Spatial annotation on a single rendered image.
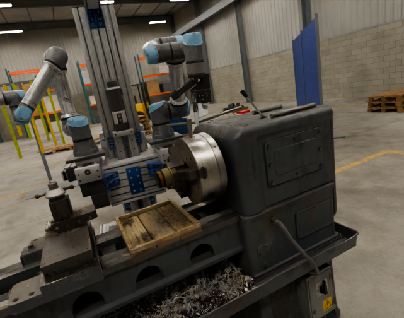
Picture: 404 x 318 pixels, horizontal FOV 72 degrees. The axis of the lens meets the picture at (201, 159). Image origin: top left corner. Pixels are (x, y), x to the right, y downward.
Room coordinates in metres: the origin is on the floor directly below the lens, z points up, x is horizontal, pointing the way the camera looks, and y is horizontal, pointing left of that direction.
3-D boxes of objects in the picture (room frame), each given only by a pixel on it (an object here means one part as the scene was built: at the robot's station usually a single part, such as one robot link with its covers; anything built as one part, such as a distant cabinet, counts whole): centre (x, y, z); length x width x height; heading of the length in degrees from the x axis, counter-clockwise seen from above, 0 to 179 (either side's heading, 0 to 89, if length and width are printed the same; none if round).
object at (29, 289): (1.00, 0.63, 0.90); 0.47 x 0.30 x 0.06; 24
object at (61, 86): (1.83, 0.78, 1.54); 0.15 x 0.12 x 0.55; 37
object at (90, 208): (1.10, 0.59, 0.99); 0.20 x 0.10 x 0.05; 114
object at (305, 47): (7.40, -2.99, 1.18); 4.12 x 0.80 x 2.35; 166
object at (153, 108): (1.86, 0.22, 1.33); 0.13 x 0.12 x 0.14; 101
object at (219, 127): (1.43, -0.33, 1.06); 0.59 x 0.48 x 0.39; 114
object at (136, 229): (1.16, 0.26, 0.89); 0.36 x 0.30 x 0.04; 24
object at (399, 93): (7.39, -5.40, 0.22); 1.25 x 0.86 x 0.44; 117
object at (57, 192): (1.09, 0.61, 1.13); 0.08 x 0.08 x 0.03
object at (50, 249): (1.03, 0.59, 0.95); 0.43 x 0.17 x 0.05; 24
